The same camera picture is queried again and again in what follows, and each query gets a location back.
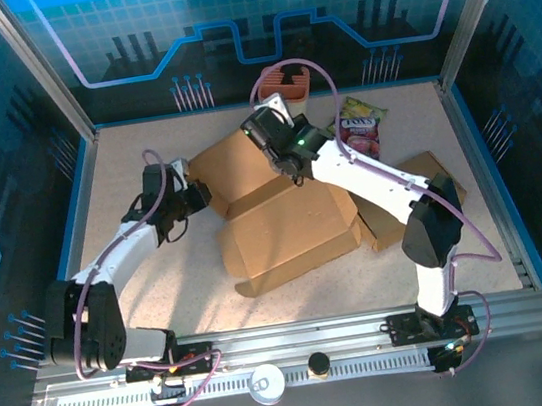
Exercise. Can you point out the brown cardboard mailer box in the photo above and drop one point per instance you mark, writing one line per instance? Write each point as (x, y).
(280, 232)
(381, 233)

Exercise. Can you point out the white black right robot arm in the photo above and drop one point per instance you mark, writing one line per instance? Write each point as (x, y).
(374, 183)

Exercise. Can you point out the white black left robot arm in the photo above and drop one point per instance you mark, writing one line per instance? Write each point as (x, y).
(92, 329)

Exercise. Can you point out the cream knife block orange top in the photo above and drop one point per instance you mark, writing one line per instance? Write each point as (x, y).
(285, 91)

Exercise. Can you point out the purple candy bag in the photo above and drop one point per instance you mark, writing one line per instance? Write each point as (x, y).
(363, 139)

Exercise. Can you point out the yellow green candy bag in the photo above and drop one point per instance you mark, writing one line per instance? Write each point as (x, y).
(363, 106)

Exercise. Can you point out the small black electronics module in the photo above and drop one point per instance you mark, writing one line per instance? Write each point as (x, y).
(449, 354)
(168, 391)

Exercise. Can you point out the black round knob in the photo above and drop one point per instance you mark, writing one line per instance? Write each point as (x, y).
(318, 362)

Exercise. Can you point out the white round lid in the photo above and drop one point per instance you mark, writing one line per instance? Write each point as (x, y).
(272, 389)

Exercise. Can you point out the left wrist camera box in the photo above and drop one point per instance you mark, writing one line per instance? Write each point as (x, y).
(153, 181)

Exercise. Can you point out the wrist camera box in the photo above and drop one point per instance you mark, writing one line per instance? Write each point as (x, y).
(153, 181)
(263, 128)

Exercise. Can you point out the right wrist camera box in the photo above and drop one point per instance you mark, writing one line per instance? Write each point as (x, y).
(263, 128)

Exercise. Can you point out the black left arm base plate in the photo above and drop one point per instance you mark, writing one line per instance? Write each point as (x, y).
(199, 357)

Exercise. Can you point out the aluminium mounting rail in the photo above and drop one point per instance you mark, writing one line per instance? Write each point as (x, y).
(296, 346)

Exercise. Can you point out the aluminium frame post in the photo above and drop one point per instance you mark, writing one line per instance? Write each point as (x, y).
(471, 8)
(40, 69)

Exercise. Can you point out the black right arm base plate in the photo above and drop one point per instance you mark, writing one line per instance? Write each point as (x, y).
(405, 328)

